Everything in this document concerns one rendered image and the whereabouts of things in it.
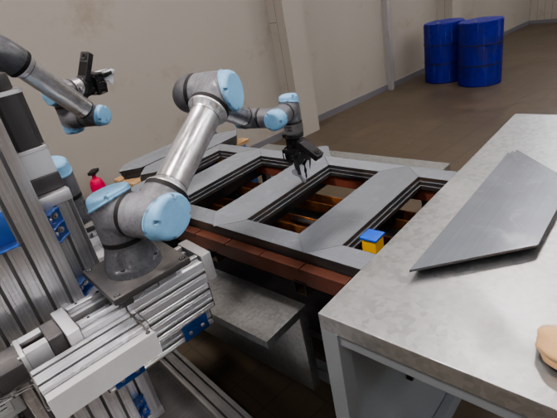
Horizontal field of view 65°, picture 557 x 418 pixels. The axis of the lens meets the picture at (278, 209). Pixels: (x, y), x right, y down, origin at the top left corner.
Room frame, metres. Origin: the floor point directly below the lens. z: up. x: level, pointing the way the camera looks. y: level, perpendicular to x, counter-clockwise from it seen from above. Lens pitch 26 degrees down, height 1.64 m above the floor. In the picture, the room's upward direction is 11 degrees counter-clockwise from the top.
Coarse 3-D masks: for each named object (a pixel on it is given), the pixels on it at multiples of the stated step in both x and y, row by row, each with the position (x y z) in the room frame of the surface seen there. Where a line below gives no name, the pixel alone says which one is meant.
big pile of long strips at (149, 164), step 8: (216, 136) 2.83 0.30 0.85; (224, 136) 2.80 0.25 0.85; (232, 136) 2.76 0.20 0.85; (168, 144) 2.87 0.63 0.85; (216, 144) 2.65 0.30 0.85; (232, 144) 2.74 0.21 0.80; (152, 152) 2.77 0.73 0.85; (160, 152) 2.73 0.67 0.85; (136, 160) 2.66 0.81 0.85; (144, 160) 2.62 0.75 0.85; (152, 160) 2.59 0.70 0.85; (160, 160) 2.56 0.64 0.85; (128, 168) 2.52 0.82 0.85; (136, 168) 2.50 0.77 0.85; (144, 168) 2.46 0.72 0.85; (152, 168) 2.43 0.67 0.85; (128, 176) 2.51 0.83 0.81; (136, 176) 2.51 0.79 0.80; (144, 176) 2.37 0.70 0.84; (152, 176) 2.36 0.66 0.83
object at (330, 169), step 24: (240, 168) 2.14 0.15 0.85; (336, 168) 1.90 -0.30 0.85; (288, 192) 1.72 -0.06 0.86; (408, 192) 1.53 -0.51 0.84; (264, 216) 1.59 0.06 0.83; (384, 216) 1.40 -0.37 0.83; (240, 240) 1.44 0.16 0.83; (360, 240) 1.28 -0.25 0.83; (312, 264) 1.20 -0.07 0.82; (336, 264) 1.13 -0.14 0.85
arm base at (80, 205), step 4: (80, 192) 1.45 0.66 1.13; (76, 196) 1.42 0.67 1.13; (80, 196) 1.44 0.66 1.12; (76, 200) 1.42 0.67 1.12; (80, 200) 1.43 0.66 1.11; (84, 200) 1.45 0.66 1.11; (76, 204) 1.41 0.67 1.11; (80, 204) 1.42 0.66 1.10; (84, 204) 1.44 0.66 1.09; (80, 208) 1.41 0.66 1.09; (84, 208) 1.42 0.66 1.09; (80, 212) 1.40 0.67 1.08; (84, 212) 1.41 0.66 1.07; (80, 216) 1.39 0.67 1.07; (84, 216) 1.40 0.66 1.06; (88, 216) 1.41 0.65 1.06; (84, 220) 1.40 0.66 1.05; (88, 220) 1.41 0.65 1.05; (84, 224) 1.39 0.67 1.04
